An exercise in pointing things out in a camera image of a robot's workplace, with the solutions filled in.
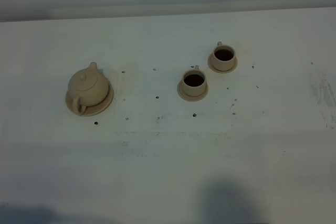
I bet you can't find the beige cup saucer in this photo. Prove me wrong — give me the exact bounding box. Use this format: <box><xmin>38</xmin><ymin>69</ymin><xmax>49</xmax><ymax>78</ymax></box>
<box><xmin>207</xmin><ymin>54</ymin><xmax>238</xmax><ymax>73</ymax></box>
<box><xmin>177</xmin><ymin>81</ymin><xmax>208</xmax><ymax>102</ymax></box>

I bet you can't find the near beige cup saucer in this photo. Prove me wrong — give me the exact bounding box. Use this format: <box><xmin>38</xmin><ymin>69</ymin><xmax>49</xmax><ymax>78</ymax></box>
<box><xmin>177</xmin><ymin>81</ymin><xmax>208</xmax><ymax>102</ymax></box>

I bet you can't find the far beige teacup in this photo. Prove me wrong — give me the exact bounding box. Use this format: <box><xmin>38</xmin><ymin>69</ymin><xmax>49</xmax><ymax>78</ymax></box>
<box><xmin>212</xmin><ymin>41</ymin><xmax>236</xmax><ymax>61</ymax></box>

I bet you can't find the beige clay teapot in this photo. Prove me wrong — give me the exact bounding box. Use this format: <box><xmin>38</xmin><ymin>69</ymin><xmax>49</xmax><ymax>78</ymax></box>
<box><xmin>67</xmin><ymin>62</ymin><xmax>110</xmax><ymax>116</ymax></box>

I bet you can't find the beige teapot saucer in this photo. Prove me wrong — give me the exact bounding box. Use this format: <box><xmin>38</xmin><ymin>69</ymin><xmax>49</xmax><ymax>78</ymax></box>
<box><xmin>65</xmin><ymin>84</ymin><xmax>113</xmax><ymax>116</ymax></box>

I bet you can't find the far beige cup saucer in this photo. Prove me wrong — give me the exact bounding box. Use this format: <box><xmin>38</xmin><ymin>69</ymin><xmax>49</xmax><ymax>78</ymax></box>
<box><xmin>207</xmin><ymin>54</ymin><xmax>238</xmax><ymax>73</ymax></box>

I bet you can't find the beige teacup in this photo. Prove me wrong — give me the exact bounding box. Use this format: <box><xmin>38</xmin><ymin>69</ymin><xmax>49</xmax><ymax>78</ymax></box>
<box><xmin>181</xmin><ymin>65</ymin><xmax>206</xmax><ymax>97</ymax></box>
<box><xmin>212</xmin><ymin>41</ymin><xmax>236</xmax><ymax>61</ymax></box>

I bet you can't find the near beige teacup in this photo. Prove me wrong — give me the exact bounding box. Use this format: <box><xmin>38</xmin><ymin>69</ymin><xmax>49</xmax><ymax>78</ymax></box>
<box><xmin>181</xmin><ymin>65</ymin><xmax>206</xmax><ymax>97</ymax></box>

